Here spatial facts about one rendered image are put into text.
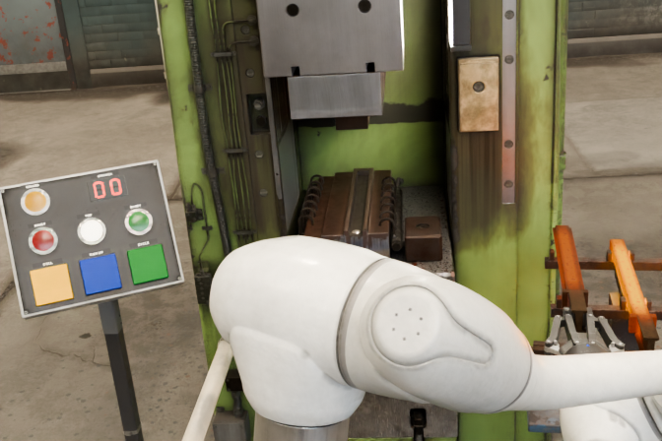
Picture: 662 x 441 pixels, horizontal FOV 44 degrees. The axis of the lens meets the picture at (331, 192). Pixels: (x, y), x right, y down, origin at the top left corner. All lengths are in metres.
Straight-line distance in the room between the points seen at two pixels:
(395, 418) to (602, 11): 6.29
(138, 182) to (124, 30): 6.22
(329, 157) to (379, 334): 1.66
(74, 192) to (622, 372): 1.22
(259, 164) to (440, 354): 1.36
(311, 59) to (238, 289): 1.00
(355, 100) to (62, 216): 0.67
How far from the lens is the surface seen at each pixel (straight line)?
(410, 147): 2.32
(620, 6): 8.03
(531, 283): 2.14
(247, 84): 1.96
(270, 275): 0.82
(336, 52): 1.77
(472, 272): 2.10
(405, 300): 0.71
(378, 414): 2.07
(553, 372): 0.97
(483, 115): 1.93
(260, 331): 0.83
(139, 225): 1.84
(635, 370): 1.07
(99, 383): 3.38
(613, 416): 1.25
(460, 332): 0.71
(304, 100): 1.80
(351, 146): 2.33
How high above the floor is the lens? 1.77
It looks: 21 degrees down
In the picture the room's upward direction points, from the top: 4 degrees counter-clockwise
